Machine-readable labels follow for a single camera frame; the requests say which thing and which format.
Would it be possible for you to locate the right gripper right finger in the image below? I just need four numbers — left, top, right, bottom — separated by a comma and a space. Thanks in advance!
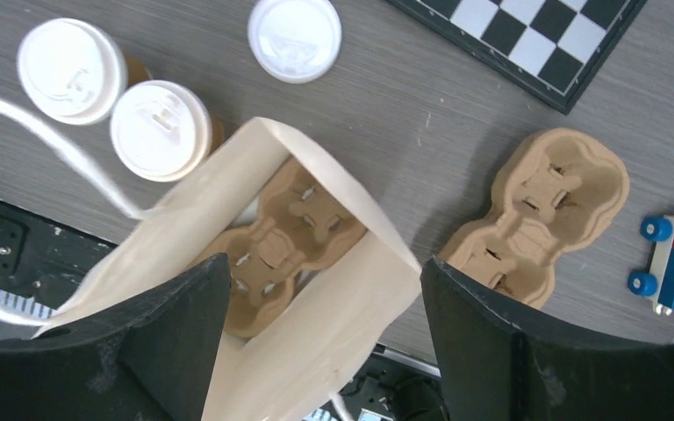
420, 258, 674, 420

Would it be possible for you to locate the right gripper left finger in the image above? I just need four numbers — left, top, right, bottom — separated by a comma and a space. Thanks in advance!
0, 253, 232, 420

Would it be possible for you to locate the brown paper bag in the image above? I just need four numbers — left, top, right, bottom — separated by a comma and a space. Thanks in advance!
0, 98, 420, 420

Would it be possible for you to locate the stack of pulp cup carriers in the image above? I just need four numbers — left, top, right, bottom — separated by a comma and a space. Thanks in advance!
439, 128, 630, 309

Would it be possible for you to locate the lifted pulp cup carrier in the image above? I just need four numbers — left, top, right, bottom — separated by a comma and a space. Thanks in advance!
194, 159, 366, 339

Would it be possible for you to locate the brown paper cup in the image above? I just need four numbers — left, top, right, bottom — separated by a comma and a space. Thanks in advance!
210, 116, 226, 153
124, 54, 153, 88

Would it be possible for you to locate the stack of white lids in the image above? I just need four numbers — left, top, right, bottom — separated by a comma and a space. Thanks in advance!
247, 0, 342, 84

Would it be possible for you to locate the black white chessboard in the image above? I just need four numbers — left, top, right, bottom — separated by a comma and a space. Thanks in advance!
392, 0, 644, 115

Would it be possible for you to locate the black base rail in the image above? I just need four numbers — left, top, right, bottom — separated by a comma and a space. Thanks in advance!
0, 189, 448, 421

